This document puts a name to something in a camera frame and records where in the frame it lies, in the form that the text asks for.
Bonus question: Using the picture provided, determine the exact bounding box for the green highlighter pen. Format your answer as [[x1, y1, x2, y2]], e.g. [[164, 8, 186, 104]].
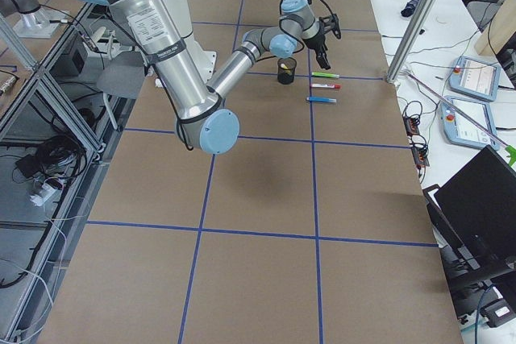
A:
[[311, 72, 340, 79]]

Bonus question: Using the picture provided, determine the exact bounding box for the red white whiteboard marker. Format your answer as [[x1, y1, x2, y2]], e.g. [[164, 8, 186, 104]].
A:
[[310, 83, 341, 89]]

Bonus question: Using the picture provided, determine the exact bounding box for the blue marker pen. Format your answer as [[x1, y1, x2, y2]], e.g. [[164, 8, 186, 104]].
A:
[[306, 96, 337, 104]]

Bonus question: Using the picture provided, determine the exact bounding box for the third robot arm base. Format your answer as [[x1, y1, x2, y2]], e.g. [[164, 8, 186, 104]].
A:
[[1, 0, 58, 39]]

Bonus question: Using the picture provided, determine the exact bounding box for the black mesh pen cup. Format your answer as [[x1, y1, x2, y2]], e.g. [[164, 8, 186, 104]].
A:
[[277, 57, 297, 85]]

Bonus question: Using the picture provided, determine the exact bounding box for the folded blue umbrella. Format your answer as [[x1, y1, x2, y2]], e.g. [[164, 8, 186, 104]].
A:
[[400, 0, 421, 18]]

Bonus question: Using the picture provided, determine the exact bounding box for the orange black connector box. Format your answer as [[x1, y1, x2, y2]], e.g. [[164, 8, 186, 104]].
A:
[[403, 117, 420, 136]]

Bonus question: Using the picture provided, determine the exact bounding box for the far blue teach pendant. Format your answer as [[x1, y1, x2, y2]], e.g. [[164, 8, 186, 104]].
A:
[[449, 56, 501, 102]]

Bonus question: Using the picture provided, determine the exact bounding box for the blue teach pendant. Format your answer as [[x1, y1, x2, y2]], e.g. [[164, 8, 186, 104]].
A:
[[440, 96, 500, 151], [449, 56, 501, 102]]

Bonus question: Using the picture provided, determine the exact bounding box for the near blue teach pendant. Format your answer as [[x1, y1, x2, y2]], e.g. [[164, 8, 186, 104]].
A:
[[440, 96, 500, 151]]

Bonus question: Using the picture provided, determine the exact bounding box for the brown paper table mat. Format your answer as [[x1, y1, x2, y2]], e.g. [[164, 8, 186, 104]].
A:
[[39, 0, 461, 343]]

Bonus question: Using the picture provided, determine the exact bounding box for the light wooden board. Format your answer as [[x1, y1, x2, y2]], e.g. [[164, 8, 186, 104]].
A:
[[474, 0, 515, 56]]

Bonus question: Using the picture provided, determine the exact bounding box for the white grey chair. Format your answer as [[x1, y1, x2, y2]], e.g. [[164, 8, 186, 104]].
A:
[[96, 27, 146, 131]]

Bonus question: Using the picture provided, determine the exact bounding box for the black laptop monitor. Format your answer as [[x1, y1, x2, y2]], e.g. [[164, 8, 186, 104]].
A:
[[422, 144, 516, 292]]

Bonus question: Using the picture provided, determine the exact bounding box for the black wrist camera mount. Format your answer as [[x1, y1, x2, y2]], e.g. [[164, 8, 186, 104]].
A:
[[319, 13, 342, 39]]

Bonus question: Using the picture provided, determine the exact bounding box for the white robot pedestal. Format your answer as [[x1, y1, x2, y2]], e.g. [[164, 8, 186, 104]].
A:
[[153, 0, 217, 87]]

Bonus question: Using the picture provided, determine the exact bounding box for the aluminium frame post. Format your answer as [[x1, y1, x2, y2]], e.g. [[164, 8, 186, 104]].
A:
[[385, 0, 435, 84]]

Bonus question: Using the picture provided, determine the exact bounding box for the green handled reacher grabber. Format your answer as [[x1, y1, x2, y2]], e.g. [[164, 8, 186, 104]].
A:
[[403, 70, 515, 166]]

